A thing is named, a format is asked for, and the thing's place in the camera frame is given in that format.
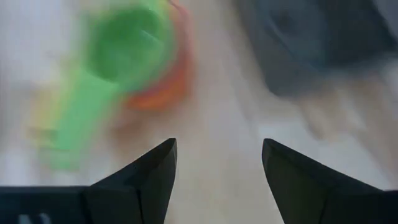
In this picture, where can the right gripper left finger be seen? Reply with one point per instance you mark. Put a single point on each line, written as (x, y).
(146, 186)

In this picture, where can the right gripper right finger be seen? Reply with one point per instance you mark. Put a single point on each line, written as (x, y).
(298, 189)

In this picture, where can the orange measuring cup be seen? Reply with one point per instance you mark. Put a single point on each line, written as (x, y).
(155, 97)

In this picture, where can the yellow measuring cup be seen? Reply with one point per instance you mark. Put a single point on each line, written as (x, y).
(43, 124)

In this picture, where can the green measuring cup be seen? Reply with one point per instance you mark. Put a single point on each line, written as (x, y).
(124, 46)

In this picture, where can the dark grey basket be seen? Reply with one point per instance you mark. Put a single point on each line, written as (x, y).
(311, 40)

